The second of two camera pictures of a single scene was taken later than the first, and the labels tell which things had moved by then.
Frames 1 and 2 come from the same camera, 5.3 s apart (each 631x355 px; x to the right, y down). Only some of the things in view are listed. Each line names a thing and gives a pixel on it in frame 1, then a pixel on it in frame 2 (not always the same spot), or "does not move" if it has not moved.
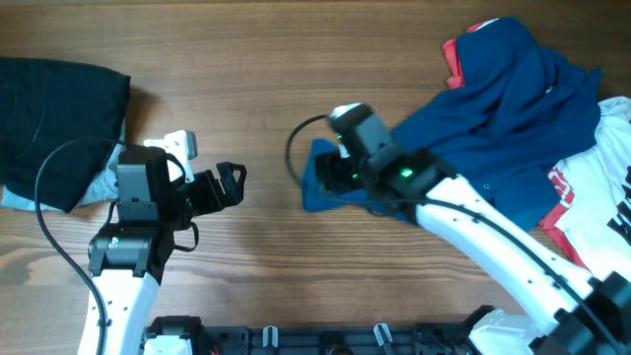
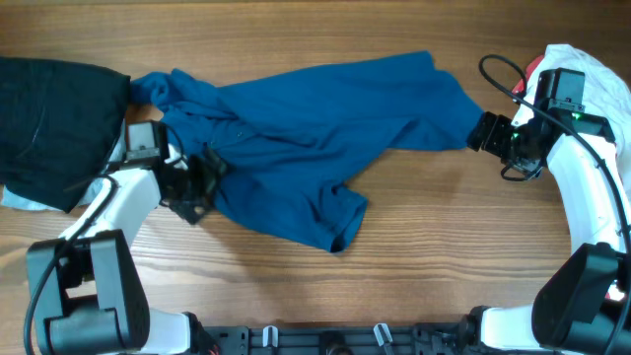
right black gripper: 327,173 -> 488,134
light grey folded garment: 105,190 does not move
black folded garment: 45,104 does not move
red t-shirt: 554,226 -> 526,81
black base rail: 315,339 does not move
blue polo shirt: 522,108 -> 291,137
